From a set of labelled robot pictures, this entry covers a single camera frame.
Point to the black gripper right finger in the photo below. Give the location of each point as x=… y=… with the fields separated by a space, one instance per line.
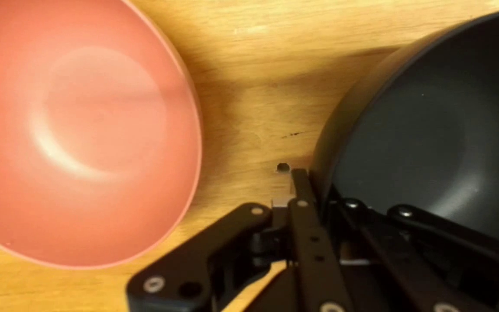
x=435 y=265

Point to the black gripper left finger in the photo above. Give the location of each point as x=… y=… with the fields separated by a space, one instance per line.
x=208 y=272

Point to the black bowl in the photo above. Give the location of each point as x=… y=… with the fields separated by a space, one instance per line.
x=422 y=129

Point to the pink bowl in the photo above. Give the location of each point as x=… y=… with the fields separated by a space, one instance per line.
x=99 y=133

